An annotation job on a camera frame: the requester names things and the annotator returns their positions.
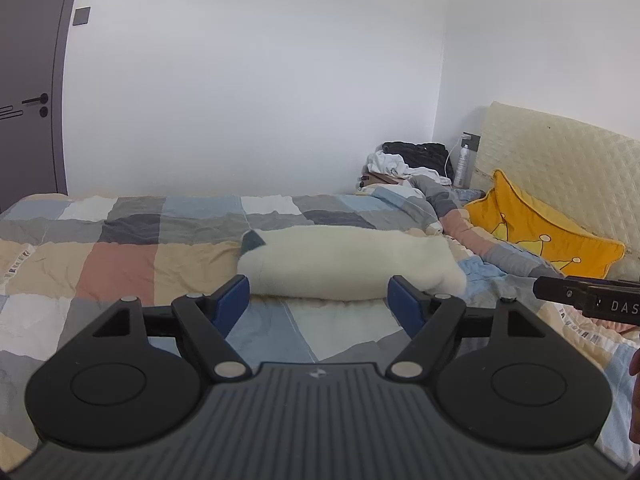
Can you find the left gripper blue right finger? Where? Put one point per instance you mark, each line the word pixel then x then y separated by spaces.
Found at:
pixel 431 322

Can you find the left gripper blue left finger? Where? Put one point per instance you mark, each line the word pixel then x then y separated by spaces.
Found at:
pixel 204 322

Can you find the cream sweater with blue stripes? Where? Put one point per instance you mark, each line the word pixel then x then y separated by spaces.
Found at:
pixel 346 263

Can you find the pile of clothes on nightstand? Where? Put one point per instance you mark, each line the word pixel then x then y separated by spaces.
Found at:
pixel 397 162

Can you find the grey bedroom door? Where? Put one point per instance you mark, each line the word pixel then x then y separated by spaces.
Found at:
pixel 33 43

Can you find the cream quilted headboard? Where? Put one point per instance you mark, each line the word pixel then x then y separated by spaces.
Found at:
pixel 588 173

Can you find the patchwork checkered bed quilt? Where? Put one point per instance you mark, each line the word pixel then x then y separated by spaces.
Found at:
pixel 92 252

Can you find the white quilt label tag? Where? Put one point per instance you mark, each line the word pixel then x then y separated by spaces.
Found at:
pixel 12 256

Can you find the dark wall socket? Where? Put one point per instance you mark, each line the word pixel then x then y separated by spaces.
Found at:
pixel 470 141

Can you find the black door handle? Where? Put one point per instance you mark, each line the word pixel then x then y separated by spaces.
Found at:
pixel 43 100

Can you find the grey wall switch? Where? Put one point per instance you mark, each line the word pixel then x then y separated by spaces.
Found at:
pixel 81 16

